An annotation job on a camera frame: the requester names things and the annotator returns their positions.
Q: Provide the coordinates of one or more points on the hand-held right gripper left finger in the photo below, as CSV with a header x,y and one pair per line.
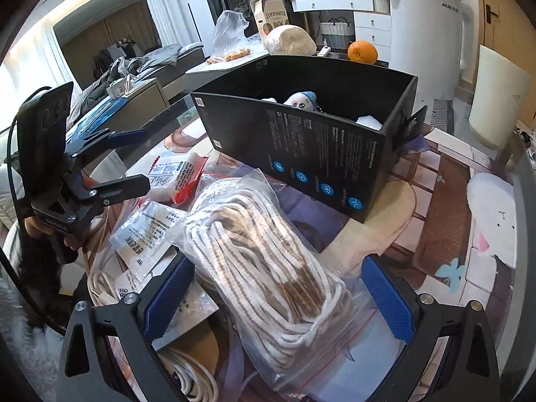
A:
x,y
167,297

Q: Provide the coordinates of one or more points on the white cylinder appliance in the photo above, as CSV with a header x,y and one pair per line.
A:
x,y
496,96

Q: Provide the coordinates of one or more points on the bagged ball of white yarn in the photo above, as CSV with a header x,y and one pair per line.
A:
x,y
289,39

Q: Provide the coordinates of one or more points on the printed table mat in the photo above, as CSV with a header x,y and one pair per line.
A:
x,y
418,234

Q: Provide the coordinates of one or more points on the bag of snacks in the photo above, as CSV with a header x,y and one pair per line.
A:
x,y
230,55

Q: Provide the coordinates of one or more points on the cardboard fruit carton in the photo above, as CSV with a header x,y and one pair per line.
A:
x,y
270,16

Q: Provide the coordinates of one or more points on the white curtain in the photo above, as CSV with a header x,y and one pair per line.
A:
x,y
167,4

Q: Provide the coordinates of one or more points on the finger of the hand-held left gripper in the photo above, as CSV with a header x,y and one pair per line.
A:
x,y
130,137
125,186

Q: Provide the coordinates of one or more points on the white woven basket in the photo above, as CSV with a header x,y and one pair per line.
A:
x,y
335,31

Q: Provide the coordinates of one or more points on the white packet with red print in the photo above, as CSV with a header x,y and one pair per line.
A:
x,y
176,173

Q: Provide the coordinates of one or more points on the orange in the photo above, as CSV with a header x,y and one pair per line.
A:
x,y
362,52

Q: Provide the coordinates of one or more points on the white dresser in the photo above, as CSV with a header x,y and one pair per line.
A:
x,y
368,21

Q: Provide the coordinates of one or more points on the white medicine packet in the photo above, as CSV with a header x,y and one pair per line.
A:
x,y
142,230
123,287

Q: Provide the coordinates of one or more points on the white and blue plush toy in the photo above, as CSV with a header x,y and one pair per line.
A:
x,y
301,100

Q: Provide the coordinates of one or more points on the grey side table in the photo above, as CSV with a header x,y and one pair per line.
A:
x,y
209,71

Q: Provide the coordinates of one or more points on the bed with grey bedding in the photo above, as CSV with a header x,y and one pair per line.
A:
x,y
167,54

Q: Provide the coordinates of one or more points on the white round appliance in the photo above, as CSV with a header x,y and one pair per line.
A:
x,y
423,29

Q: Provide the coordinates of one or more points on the person's left forearm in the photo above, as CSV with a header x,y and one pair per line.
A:
x,y
35,280

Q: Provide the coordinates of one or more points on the black cardboard box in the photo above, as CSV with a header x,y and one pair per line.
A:
x,y
293,142

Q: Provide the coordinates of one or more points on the grey cabinet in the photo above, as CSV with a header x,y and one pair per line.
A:
x,y
146,100

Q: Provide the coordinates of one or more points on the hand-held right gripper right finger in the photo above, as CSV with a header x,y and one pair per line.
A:
x,y
389,301

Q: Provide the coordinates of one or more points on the clear plastic bag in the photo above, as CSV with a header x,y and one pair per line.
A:
x,y
230,29

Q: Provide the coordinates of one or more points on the white padded packet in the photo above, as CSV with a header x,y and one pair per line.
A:
x,y
370,123

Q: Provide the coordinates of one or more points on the person's left hand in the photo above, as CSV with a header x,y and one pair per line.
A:
x,y
35,227

